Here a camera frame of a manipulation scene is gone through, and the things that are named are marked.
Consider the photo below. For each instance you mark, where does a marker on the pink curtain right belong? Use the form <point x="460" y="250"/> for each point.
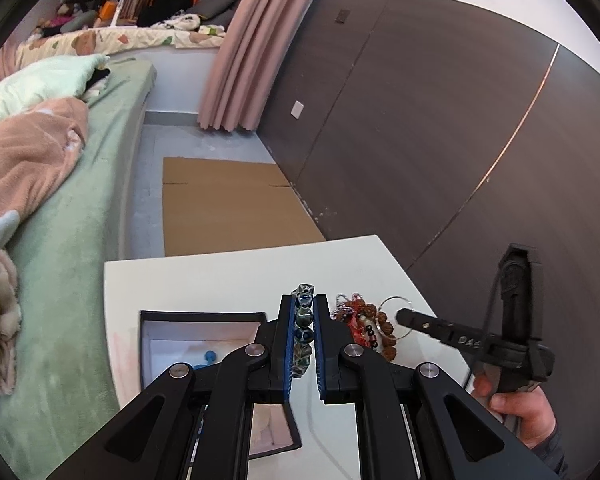
<point x="246" y="66"/>

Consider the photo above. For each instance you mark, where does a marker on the floral window seat cushion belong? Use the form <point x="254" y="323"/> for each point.
<point x="113" y="40"/>

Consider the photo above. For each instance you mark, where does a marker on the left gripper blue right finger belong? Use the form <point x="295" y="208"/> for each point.
<point x="325" y="349"/>

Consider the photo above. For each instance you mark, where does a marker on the silver chain necklace robot pendant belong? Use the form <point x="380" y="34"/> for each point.
<point x="398" y="312"/>

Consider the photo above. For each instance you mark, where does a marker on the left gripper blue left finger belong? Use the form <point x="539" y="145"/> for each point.
<point x="284" y="348"/>

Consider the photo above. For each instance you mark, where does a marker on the flattened brown cardboard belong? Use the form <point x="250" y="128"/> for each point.
<point x="220" y="206"/>

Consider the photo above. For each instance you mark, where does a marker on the black jewelry box white inside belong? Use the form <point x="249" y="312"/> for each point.
<point x="202" y="339"/>

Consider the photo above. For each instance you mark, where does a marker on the pink duck print blanket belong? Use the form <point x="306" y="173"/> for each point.
<point x="38" y="151"/>

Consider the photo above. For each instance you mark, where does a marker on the light green pillow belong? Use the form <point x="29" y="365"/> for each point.
<point x="51" y="78"/>

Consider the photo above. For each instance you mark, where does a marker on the green bed with sheet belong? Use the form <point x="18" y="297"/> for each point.
<point x="64" y="389"/>

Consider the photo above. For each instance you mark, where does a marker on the white wall socket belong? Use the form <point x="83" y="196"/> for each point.
<point x="297" y="109"/>

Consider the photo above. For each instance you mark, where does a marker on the person's right hand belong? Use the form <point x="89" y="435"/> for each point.
<point x="536" y="418"/>

